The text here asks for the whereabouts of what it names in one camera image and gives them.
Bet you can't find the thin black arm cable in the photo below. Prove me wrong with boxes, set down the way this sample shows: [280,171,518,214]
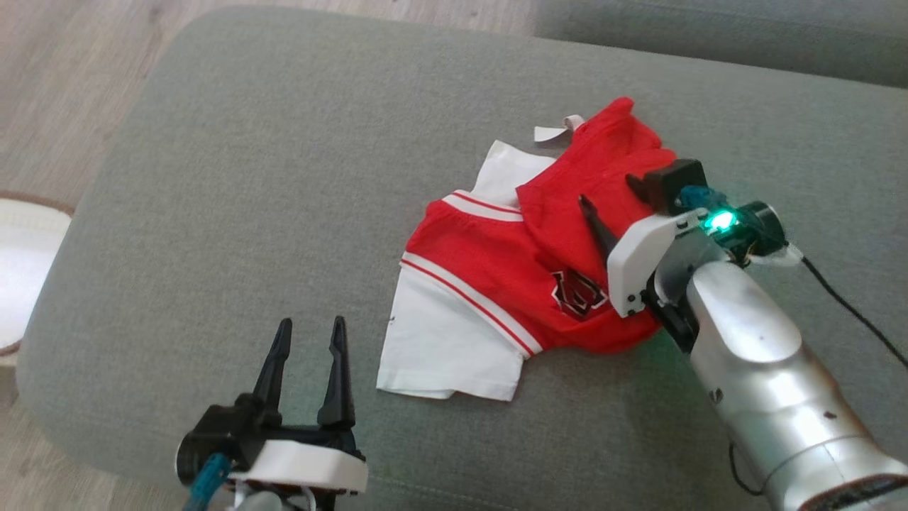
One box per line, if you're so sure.
[784,245,908,372]
[729,440,764,498]

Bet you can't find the grey sofa seat cushion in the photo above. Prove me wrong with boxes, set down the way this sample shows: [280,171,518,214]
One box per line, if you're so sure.
[532,0,908,90]

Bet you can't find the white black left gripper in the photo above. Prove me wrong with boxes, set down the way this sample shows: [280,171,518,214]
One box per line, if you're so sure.
[238,316,369,494]

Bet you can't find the grey sofa chaise cushion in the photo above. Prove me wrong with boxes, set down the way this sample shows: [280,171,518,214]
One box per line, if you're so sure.
[16,6,908,511]

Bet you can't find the red white jersey shirt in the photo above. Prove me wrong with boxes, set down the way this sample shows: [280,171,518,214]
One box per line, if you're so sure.
[376,96,678,402]

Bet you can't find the teal camera cable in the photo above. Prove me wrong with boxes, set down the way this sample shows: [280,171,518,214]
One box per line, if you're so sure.
[680,185,727,211]
[184,453,233,511]

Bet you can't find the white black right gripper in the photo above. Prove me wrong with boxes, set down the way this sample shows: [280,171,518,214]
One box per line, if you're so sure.
[578,173,711,354]

